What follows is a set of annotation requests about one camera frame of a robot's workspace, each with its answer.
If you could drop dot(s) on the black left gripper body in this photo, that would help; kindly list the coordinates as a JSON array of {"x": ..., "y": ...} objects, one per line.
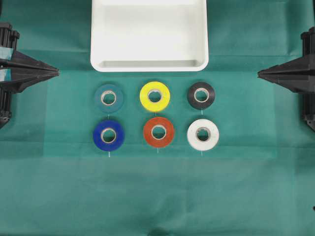
[{"x": 8, "y": 44}]

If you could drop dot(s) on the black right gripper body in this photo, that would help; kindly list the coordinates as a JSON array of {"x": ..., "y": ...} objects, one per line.
[{"x": 308, "y": 101}]

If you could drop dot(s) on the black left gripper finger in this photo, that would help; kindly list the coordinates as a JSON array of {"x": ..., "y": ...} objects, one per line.
[
  {"x": 16, "y": 81},
  {"x": 22, "y": 61}
]

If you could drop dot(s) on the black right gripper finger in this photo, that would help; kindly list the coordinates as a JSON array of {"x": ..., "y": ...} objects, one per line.
[
  {"x": 294, "y": 83},
  {"x": 302, "y": 65}
]

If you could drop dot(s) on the white tape roll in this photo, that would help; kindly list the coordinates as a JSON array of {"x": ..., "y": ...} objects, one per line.
[{"x": 203, "y": 134}]

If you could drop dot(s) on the black tape roll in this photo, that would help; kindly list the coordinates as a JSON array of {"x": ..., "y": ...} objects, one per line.
[{"x": 201, "y": 95}]

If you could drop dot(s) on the teal tape roll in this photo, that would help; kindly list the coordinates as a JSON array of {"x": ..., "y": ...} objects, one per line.
[{"x": 109, "y": 98}]

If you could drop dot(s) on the blue tape roll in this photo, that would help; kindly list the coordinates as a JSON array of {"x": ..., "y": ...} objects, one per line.
[{"x": 108, "y": 135}]

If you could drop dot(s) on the white plastic tray case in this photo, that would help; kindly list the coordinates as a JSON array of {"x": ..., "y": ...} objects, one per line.
[{"x": 149, "y": 35}]

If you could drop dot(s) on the yellow tape roll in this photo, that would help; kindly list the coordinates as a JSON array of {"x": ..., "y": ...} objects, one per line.
[{"x": 154, "y": 96}]

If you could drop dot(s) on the red tape roll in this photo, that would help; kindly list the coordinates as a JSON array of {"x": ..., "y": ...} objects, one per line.
[{"x": 158, "y": 132}]

